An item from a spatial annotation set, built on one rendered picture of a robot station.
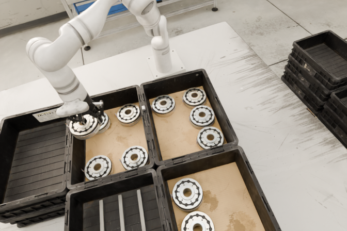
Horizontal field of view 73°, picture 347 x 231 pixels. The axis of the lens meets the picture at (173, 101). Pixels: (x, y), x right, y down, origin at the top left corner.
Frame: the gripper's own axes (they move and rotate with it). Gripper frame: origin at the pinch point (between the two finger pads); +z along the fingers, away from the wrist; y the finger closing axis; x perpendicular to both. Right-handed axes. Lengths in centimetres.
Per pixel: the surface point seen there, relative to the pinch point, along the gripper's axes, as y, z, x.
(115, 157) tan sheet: -2.6, 17.3, 6.5
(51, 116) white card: 23.4, 12.2, -18.3
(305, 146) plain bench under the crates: -81, 31, 17
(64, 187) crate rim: 12.3, 7.1, 18.7
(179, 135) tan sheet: -29.5, 17.5, 4.1
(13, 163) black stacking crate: 39.9, 17.0, -2.4
